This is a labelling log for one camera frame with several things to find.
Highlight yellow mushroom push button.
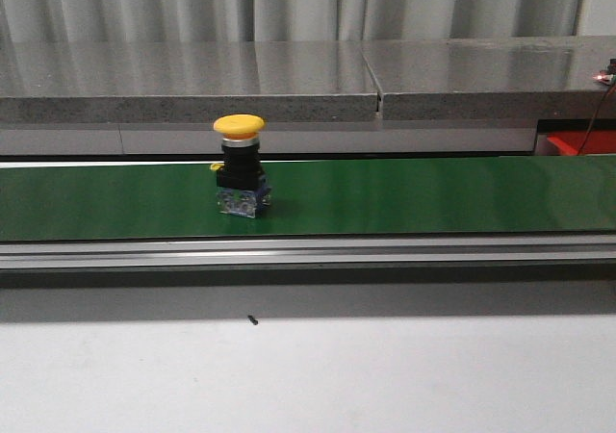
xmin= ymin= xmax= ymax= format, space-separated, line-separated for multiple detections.
xmin=210 ymin=114 xmax=271 ymax=218

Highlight grey stone counter slab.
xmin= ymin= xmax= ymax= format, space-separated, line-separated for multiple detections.
xmin=1 ymin=36 xmax=615 ymax=124

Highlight green conveyor belt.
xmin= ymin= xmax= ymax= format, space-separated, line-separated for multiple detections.
xmin=1 ymin=155 xmax=615 ymax=242

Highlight red plate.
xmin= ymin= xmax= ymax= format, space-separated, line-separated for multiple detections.
xmin=547 ymin=131 xmax=616 ymax=156

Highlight small green circuit board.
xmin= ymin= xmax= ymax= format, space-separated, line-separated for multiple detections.
xmin=593 ymin=70 xmax=615 ymax=86

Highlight grey pleated curtain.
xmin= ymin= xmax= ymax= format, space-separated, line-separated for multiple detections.
xmin=0 ymin=0 xmax=616 ymax=44

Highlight aluminium conveyor frame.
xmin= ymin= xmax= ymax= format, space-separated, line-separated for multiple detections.
xmin=1 ymin=163 xmax=615 ymax=270

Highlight red black wire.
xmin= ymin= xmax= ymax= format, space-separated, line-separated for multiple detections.
xmin=577 ymin=84 xmax=616 ymax=157

